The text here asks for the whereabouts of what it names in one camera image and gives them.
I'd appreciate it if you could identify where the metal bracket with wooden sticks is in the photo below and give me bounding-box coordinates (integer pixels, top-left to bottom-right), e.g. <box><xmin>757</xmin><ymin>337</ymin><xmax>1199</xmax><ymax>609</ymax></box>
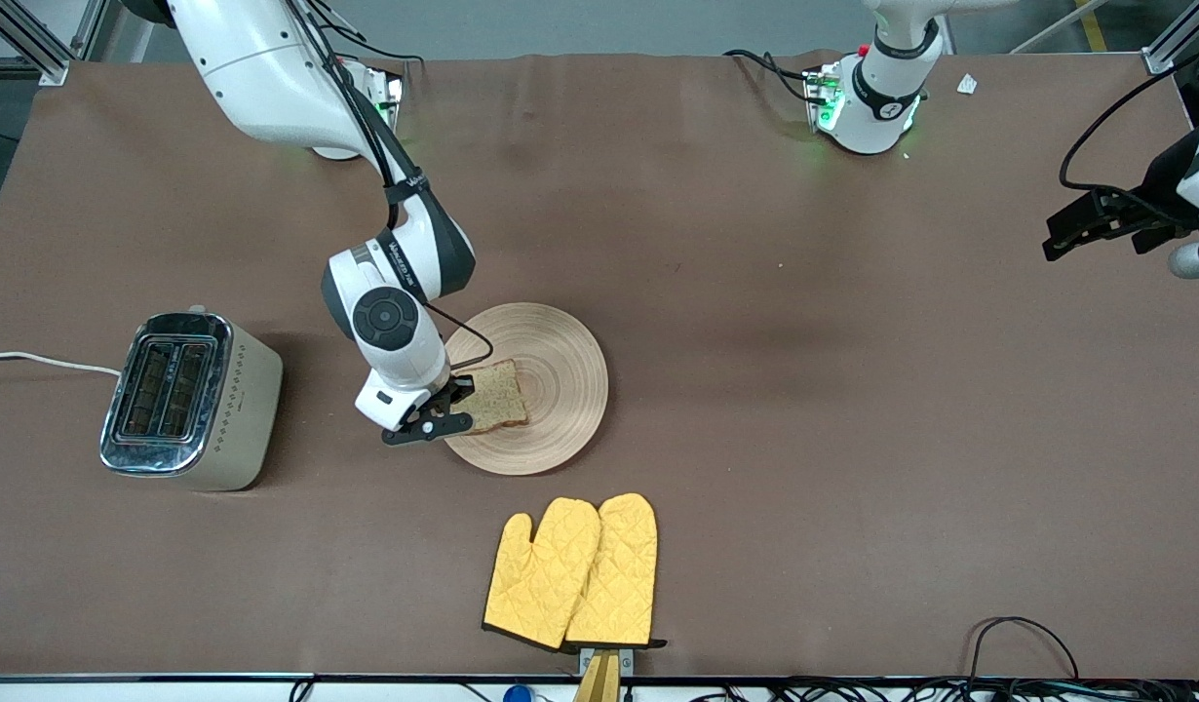
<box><xmin>572</xmin><ymin>647</ymin><xmax>636</xmax><ymax>702</ymax></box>

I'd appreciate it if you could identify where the brown bread slice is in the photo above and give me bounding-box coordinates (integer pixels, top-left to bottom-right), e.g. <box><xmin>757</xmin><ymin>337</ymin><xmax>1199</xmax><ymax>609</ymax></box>
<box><xmin>453</xmin><ymin>359</ymin><xmax>529</xmax><ymax>435</ymax></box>

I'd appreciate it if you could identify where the white table edge rail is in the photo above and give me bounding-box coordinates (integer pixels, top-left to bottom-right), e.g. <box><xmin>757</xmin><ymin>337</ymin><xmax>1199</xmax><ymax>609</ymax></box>
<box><xmin>0</xmin><ymin>679</ymin><xmax>583</xmax><ymax>702</ymax></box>

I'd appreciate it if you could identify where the white toaster power cord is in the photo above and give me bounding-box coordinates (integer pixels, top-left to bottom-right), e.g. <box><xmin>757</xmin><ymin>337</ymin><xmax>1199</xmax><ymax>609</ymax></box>
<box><xmin>0</xmin><ymin>351</ymin><xmax>123</xmax><ymax>377</ymax></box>

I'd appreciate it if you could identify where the brown table cover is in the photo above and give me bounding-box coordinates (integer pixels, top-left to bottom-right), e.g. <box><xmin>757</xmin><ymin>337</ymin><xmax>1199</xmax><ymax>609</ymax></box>
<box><xmin>0</xmin><ymin>51</ymin><xmax>1199</xmax><ymax>681</ymax></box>

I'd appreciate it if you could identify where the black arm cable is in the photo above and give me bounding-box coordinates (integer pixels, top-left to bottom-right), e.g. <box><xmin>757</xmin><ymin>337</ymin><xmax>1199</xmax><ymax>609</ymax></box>
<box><xmin>1059</xmin><ymin>47</ymin><xmax>1199</xmax><ymax>198</ymax></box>
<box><xmin>286</xmin><ymin>0</ymin><xmax>495</xmax><ymax>373</ymax></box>

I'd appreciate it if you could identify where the yellow quilted oven mitt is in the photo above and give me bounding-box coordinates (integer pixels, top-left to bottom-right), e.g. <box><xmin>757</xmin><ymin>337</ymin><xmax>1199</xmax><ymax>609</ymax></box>
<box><xmin>564</xmin><ymin>492</ymin><xmax>669</xmax><ymax>650</ymax></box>
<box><xmin>483</xmin><ymin>497</ymin><xmax>601</xmax><ymax>651</ymax></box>

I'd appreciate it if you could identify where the black base cable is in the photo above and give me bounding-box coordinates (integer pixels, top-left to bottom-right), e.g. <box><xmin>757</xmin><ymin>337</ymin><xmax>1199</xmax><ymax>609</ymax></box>
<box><xmin>317</xmin><ymin>8</ymin><xmax>425</xmax><ymax>71</ymax></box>
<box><xmin>723</xmin><ymin>49</ymin><xmax>817</xmax><ymax>104</ymax></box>

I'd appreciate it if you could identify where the aluminium frame profile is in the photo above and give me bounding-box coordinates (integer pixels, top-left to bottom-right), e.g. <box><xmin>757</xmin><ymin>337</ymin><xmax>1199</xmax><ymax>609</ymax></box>
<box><xmin>0</xmin><ymin>0</ymin><xmax>123</xmax><ymax>87</ymax></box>
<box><xmin>1141</xmin><ymin>0</ymin><xmax>1199</xmax><ymax>75</ymax></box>

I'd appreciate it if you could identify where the black left base cable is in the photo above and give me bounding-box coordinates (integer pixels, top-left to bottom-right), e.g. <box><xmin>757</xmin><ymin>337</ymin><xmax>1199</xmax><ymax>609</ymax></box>
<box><xmin>723</xmin><ymin>49</ymin><xmax>817</xmax><ymax>104</ymax></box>

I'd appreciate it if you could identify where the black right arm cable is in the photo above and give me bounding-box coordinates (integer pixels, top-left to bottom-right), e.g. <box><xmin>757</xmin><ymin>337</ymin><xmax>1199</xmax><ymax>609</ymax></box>
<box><xmin>286</xmin><ymin>0</ymin><xmax>495</xmax><ymax>373</ymax></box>

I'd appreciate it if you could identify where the round wooden plate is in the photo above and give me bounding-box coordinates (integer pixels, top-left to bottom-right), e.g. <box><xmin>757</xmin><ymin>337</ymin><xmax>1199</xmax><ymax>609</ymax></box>
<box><xmin>442</xmin><ymin>302</ymin><xmax>609</xmax><ymax>477</ymax></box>

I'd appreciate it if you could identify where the beige chrome toaster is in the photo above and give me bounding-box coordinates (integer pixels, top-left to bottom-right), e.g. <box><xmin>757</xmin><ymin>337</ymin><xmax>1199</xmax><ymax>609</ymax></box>
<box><xmin>99</xmin><ymin>305</ymin><xmax>285</xmax><ymax>492</ymax></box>

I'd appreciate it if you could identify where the black cable bundle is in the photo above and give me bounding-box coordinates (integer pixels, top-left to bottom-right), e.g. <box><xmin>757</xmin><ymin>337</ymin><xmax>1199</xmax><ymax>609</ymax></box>
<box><xmin>687</xmin><ymin>678</ymin><xmax>1199</xmax><ymax>702</ymax></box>

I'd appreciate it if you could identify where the black looped cable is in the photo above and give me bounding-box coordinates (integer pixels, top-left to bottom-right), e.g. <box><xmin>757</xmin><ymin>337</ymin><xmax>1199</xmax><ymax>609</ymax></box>
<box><xmin>968</xmin><ymin>615</ymin><xmax>1081</xmax><ymax>683</ymax></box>

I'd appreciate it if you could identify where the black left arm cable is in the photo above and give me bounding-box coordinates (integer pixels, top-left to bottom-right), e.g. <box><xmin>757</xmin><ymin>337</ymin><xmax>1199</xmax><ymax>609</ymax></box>
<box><xmin>1059</xmin><ymin>47</ymin><xmax>1199</xmax><ymax>198</ymax></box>

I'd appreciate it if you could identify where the black right base cable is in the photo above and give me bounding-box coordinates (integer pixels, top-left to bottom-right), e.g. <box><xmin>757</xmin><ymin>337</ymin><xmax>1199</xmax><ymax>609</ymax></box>
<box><xmin>317</xmin><ymin>8</ymin><xmax>425</xmax><ymax>71</ymax></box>

